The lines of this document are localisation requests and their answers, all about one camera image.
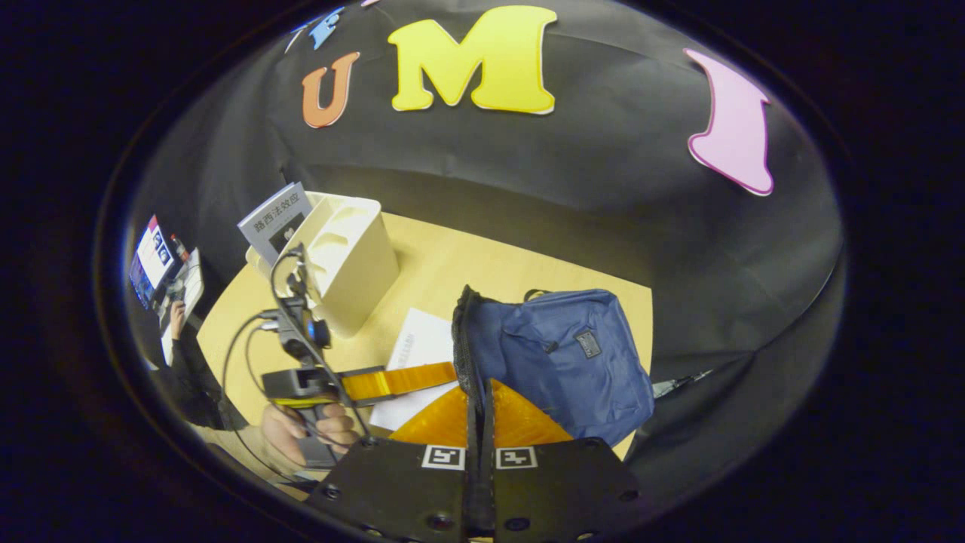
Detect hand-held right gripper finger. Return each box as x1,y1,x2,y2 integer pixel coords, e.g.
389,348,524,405
482,379,645,543
305,379,482,543

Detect white cover book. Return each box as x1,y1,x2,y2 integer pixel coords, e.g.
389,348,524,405
369,308,461,431

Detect white bookshelf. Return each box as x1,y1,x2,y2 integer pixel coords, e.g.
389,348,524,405
245,192,400,339

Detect blue schoolbag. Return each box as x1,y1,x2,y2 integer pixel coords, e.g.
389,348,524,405
452,285,655,446

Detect grey cover book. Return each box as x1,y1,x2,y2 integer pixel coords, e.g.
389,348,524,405
237,183,314,265

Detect white side table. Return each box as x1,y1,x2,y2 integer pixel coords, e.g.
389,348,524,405
161,249,206,364

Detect computer monitor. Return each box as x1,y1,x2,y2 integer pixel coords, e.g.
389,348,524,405
130,215,182,310

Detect black backdrop cloth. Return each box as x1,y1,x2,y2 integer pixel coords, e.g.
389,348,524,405
124,0,847,499

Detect black cable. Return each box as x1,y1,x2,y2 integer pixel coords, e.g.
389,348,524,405
222,311,321,487

